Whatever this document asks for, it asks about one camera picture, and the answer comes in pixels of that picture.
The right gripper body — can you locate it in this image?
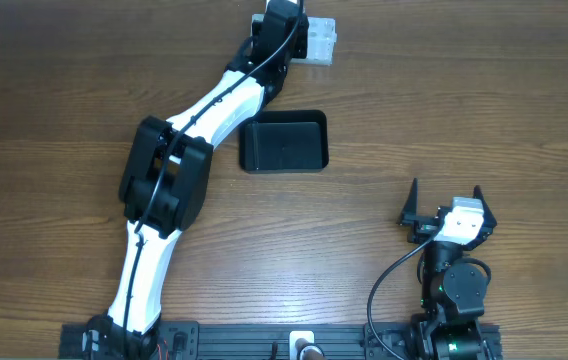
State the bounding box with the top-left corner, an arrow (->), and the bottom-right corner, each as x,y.
396,212 -> 441,246

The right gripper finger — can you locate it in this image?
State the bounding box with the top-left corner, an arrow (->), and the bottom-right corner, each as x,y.
472,185 -> 499,233
399,177 -> 421,218

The clear test tube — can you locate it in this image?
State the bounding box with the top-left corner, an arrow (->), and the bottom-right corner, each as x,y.
243,121 -> 261,172

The black tray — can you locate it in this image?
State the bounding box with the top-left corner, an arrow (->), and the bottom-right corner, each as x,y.
237,108 -> 331,175

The white test tube rack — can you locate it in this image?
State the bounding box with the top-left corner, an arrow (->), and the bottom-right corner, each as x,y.
250,13 -> 339,67

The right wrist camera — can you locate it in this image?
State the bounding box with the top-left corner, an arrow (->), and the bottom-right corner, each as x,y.
433,195 -> 487,246

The black cable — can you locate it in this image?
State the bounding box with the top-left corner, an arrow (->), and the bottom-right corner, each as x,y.
365,233 -> 440,360
133,0 -> 306,235

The mounting rail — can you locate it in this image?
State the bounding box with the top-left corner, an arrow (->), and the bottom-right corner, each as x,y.
58,319 -> 503,360

